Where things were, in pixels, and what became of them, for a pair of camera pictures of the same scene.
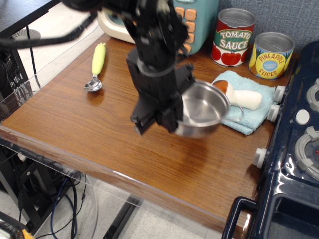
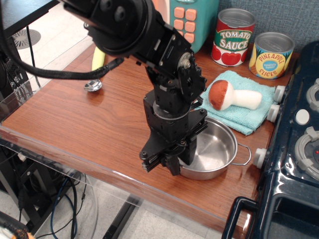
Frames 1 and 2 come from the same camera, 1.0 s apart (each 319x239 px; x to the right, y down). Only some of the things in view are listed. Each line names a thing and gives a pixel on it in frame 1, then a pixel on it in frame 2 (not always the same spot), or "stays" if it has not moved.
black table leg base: [122, 220] stays
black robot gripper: [160, 97] → [168, 136]
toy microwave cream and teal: [201, 18] stays
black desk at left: [15, 86] stays
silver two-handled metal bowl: [206, 106] → [217, 149]
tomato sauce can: [234, 31] stays
